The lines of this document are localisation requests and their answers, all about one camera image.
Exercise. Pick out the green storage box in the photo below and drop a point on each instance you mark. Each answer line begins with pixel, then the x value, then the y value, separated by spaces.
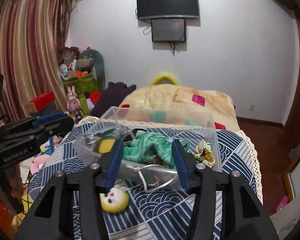
pixel 82 84

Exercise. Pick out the yellow sponge block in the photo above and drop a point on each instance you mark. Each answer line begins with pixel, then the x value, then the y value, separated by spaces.
pixel 105 145

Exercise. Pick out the pink plush slipper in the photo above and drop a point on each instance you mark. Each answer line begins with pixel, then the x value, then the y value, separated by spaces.
pixel 38 163

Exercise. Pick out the red box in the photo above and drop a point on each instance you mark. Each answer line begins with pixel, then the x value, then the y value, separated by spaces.
pixel 40 102

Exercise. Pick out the green knitted cloth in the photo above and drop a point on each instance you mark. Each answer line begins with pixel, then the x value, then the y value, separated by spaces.
pixel 147 147

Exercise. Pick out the black white checkered pouch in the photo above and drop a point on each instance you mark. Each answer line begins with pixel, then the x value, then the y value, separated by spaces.
pixel 131 135

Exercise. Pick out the clear plastic storage box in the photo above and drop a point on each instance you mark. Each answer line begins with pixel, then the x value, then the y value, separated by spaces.
pixel 189 127

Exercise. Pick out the small black wall monitor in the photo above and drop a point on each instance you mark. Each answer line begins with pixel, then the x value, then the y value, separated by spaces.
pixel 169 30

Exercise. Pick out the large black wall television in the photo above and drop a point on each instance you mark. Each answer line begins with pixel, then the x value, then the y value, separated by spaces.
pixel 151 9

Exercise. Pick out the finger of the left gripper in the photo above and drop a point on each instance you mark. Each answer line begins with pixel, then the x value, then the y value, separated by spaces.
pixel 58 127
pixel 48 118

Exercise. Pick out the yellow plush hoop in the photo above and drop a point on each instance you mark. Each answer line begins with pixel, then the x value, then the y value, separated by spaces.
pixel 164 78

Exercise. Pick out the yellow white felt ball face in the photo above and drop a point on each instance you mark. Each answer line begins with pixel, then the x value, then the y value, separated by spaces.
pixel 116 200

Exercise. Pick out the beige plush blanket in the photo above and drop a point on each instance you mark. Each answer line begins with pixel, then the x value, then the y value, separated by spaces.
pixel 168 97

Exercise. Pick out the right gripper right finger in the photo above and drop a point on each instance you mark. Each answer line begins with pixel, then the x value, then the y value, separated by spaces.
pixel 184 164

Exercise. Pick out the floral silk scarf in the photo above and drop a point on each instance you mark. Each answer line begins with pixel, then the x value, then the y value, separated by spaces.
pixel 204 154

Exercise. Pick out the left hand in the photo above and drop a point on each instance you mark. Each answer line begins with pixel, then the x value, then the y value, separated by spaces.
pixel 15 181

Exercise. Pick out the white wardrobe with hearts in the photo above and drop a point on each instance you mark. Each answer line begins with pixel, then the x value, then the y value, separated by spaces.
pixel 287 219

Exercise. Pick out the pink rabbit doll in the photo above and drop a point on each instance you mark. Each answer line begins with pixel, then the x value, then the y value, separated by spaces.
pixel 73 104

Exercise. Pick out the grey green dinosaur plush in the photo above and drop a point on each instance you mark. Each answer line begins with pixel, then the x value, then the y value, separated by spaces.
pixel 92 61

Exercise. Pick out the dark purple garment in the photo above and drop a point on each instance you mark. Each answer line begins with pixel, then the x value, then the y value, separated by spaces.
pixel 112 96

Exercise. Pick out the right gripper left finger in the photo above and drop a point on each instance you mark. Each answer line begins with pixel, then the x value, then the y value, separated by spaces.
pixel 114 158

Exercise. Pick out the striped red beige curtain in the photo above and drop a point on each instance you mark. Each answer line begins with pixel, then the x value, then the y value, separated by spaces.
pixel 32 36

